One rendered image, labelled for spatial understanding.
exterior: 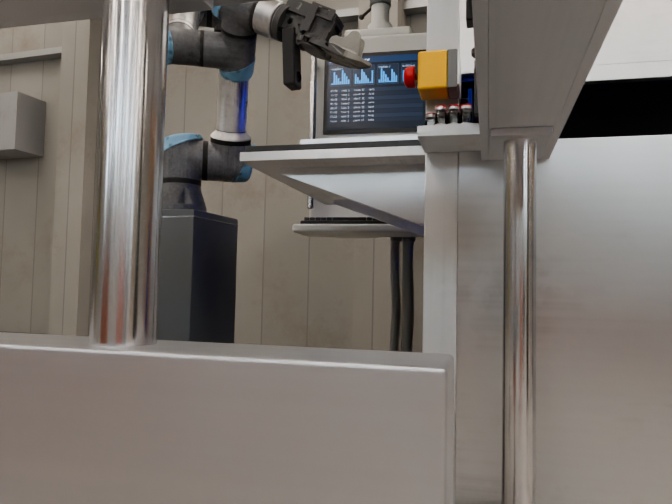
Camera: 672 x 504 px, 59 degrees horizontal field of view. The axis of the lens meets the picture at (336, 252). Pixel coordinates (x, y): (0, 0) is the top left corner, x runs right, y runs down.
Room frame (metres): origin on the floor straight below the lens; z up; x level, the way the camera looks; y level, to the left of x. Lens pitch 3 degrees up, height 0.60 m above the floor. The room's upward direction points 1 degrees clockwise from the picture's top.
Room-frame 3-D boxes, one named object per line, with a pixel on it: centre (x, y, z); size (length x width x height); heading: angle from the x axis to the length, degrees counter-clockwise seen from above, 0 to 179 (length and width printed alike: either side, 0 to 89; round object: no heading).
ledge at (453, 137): (1.08, -0.22, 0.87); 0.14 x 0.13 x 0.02; 76
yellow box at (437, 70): (1.10, -0.18, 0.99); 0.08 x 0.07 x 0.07; 76
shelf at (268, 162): (1.56, -0.11, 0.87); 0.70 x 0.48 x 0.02; 166
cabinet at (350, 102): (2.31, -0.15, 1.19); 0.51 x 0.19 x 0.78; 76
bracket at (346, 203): (1.80, -0.16, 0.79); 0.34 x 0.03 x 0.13; 76
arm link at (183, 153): (1.72, 0.45, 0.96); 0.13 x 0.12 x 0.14; 102
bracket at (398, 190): (1.32, -0.03, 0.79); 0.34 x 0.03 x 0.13; 76
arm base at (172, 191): (1.72, 0.45, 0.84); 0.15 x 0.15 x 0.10
